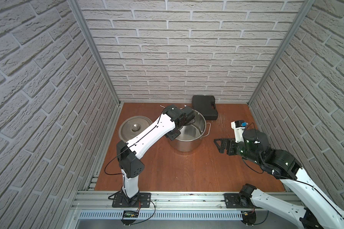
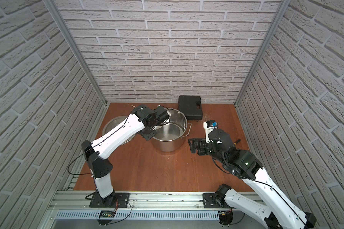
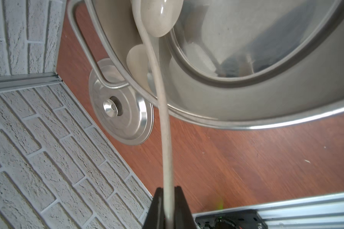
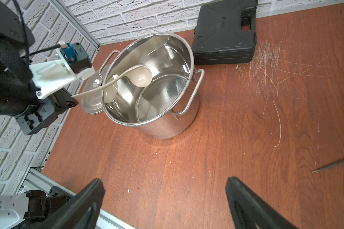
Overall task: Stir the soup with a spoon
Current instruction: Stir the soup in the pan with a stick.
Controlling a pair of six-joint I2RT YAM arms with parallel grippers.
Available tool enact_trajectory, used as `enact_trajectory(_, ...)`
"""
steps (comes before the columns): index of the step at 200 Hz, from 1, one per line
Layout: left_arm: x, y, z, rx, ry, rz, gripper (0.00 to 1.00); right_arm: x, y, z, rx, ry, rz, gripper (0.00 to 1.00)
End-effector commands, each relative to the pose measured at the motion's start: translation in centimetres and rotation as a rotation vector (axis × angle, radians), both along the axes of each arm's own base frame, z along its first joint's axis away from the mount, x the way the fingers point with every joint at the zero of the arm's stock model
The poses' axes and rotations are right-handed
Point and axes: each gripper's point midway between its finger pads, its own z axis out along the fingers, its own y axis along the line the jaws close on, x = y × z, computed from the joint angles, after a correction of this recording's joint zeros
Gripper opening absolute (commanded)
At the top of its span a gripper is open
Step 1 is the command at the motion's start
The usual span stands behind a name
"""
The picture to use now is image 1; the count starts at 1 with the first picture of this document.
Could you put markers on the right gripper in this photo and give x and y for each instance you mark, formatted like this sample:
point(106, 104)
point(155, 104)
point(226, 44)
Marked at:
point(230, 142)

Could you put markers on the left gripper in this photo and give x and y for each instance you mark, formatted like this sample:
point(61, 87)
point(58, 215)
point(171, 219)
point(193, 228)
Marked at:
point(188, 117)

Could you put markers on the stainless steel pot lid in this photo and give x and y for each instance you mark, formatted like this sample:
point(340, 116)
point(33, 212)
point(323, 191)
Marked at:
point(132, 127)

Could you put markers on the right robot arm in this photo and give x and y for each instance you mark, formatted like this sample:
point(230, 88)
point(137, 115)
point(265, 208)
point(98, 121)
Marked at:
point(318, 210)

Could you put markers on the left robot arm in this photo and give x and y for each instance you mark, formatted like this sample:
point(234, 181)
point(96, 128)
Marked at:
point(129, 153)

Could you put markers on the black plastic tool case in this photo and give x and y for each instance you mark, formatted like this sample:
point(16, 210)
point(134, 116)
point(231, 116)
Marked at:
point(206, 106)

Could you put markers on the right controller board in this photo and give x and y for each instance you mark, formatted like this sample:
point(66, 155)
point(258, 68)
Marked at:
point(248, 217)

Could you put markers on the controller board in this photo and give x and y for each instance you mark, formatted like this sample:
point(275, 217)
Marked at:
point(248, 217)
point(130, 214)

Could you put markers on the left controller board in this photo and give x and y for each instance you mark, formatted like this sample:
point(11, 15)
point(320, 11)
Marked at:
point(130, 214)

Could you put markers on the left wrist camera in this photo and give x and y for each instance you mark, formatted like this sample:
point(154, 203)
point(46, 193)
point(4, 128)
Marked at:
point(173, 134)

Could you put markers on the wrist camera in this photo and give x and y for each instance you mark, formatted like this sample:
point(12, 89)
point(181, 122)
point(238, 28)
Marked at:
point(238, 127)
point(173, 134)

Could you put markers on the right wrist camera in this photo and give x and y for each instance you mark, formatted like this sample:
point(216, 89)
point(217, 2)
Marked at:
point(238, 127)

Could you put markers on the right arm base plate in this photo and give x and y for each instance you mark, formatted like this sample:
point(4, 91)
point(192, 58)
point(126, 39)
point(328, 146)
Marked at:
point(238, 201)

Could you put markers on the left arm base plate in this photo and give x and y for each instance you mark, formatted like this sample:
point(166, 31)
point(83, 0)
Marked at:
point(140, 200)

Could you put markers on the aluminium front rail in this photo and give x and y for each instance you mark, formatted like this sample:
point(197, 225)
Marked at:
point(160, 200)

